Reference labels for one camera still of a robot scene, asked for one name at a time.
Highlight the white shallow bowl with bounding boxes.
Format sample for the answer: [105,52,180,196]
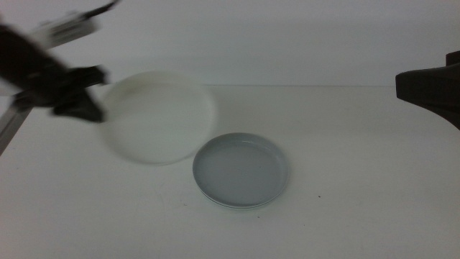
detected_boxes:
[99,70,217,167]

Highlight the grey shallow bowl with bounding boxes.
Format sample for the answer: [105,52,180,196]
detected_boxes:
[192,132,290,209]

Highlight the pale green shallow bowl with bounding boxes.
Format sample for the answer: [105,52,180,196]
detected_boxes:
[204,196,280,211]

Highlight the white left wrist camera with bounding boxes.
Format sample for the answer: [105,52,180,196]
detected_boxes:
[31,12,101,50]

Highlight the black left camera cable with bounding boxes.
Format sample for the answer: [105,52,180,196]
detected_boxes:
[83,0,120,19]

